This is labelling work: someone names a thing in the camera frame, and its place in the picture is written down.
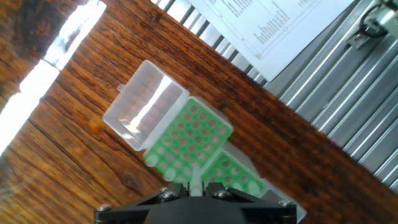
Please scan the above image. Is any brown wooden board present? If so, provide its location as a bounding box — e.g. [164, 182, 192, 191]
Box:
[0, 0, 398, 224]

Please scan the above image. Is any clear box with green rack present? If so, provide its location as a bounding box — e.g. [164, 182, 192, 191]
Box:
[200, 141, 307, 223]
[102, 59, 234, 184]

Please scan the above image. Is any printed white paper sheet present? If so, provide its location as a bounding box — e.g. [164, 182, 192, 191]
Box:
[186, 0, 355, 82]

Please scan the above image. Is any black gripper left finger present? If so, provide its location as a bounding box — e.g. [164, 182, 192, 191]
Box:
[95, 183, 190, 224]

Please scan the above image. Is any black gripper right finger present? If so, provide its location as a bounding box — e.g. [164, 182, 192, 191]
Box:
[205, 182, 297, 224]

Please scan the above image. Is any aluminium camera bracket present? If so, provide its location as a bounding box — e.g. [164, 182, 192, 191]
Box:
[347, 30, 371, 50]

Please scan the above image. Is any black camera stand cable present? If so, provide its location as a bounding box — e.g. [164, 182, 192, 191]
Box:
[359, 2, 389, 39]

